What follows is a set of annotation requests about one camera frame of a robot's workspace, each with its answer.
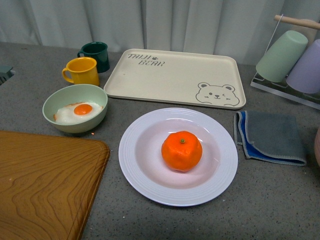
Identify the orange mandarin fruit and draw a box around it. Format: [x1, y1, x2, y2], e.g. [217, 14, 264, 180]
[161, 131, 203, 172]

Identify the white round deep plate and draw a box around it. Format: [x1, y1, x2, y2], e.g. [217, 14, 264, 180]
[118, 107, 238, 207]

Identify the cream bear serving tray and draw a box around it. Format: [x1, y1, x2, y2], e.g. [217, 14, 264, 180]
[104, 49, 246, 110]

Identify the fake fried egg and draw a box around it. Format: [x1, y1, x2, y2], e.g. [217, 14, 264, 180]
[53, 102, 104, 125]

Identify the yellow enamel mug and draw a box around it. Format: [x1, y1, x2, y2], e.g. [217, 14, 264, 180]
[61, 57, 100, 86]

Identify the dark green enamel mug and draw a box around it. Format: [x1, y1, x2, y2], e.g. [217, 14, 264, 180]
[77, 41, 110, 73]

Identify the light green bowl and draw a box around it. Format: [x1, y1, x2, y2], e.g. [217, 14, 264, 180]
[42, 84, 108, 134]

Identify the grey and blue cloth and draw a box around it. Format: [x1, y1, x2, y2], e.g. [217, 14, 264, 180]
[233, 110, 307, 167]

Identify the clear acrylic cup rack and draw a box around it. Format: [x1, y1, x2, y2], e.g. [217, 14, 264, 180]
[250, 26, 320, 109]

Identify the white curtain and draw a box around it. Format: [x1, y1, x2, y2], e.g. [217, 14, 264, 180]
[0, 0, 320, 65]

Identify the wooden cutting board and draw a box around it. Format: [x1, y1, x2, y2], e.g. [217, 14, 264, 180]
[0, 131, 110, 240]

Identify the light green plastic cup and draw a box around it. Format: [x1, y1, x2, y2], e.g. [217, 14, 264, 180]
[256, 30, 308, 83]

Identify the lilac plastic cup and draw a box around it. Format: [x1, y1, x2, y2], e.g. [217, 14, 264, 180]
[286, 39, 320, 94]

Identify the pink rounded object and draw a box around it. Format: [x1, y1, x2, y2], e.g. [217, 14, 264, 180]
[314, 128, 320, 166]

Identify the green metal sink rack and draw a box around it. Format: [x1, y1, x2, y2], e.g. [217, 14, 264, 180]
[0, 65, 16, 85]

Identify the wooden rack handle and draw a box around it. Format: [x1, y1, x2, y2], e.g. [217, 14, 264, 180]
[273, 15, 320, 30]

